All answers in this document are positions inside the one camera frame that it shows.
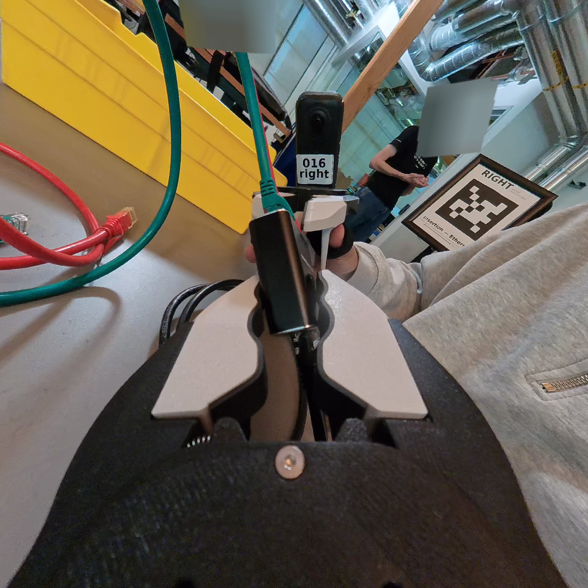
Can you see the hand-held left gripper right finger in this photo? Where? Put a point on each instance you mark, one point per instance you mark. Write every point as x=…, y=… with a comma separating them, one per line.
x=367, y=358

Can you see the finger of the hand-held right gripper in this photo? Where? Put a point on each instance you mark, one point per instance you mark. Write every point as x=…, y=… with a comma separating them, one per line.
x=256, y=204
x=324, y=213

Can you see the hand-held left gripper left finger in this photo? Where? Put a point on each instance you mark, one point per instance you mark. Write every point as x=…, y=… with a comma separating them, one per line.
x=216, y=358

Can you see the black adapter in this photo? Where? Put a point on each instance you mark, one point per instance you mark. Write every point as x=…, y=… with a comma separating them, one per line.
x=280, y=271

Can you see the person's right forearm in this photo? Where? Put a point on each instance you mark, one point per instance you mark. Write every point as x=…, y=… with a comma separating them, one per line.
x=390, y=280

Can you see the person's right hand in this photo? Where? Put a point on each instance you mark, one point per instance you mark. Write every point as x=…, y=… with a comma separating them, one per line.
x=342, y=268

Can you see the blue bin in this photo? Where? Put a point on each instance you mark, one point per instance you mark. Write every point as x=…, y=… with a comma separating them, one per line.
x=285, y=158

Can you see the wooden beam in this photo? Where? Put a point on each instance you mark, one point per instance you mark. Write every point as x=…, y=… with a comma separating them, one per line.
x=390, y=55

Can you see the framed marker sign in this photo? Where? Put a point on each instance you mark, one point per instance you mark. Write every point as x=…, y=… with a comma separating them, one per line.
x=482, y=206

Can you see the yellow plastic bin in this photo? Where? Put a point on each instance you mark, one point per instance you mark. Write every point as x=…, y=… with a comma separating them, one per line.
x=92, y=92

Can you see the silver ventilation duct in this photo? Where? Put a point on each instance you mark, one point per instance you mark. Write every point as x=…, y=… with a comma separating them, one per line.
x=542, y=69

